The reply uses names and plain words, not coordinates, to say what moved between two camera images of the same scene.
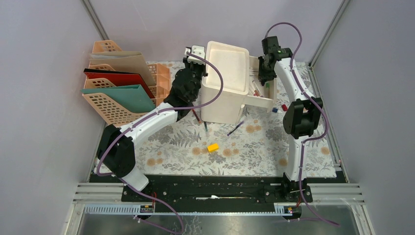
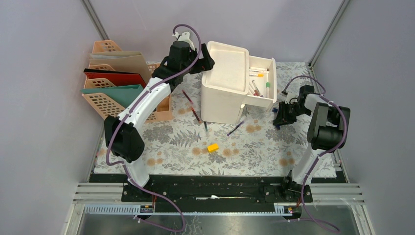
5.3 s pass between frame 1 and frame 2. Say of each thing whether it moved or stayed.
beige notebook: stayed
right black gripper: moved
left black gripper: moved
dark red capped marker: stayed
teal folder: stayed
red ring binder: stayed
